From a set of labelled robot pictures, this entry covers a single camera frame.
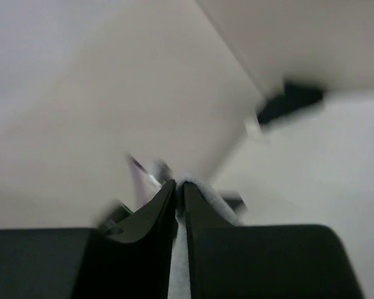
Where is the grey tank top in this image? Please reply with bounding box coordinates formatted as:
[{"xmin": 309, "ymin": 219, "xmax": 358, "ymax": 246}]
[{"xmin": 168, "ymin": 176, "xmax": 241, "ymax": 298}]

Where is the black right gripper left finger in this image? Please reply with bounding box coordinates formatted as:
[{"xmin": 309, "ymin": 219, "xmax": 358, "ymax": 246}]
[{"xmin": 0, "ymin": 180, "xmax": 176, "ymax": 298}]

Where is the folded white tank top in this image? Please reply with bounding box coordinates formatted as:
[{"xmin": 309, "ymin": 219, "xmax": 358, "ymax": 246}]
[{"xmin": 244, "ymin": 116, "xmax": 269, "ymax": 144}]

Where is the folded black tank top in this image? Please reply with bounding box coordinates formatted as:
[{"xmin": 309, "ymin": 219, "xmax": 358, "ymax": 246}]
[{"xmin": 256, "ymin": 80, "xmax": 327, "ymax": 128}]

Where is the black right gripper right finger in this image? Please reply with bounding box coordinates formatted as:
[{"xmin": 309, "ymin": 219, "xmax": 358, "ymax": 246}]
[{"xmin": 183, "ymin": 183, "xmax": 363, "ymax": 298}]

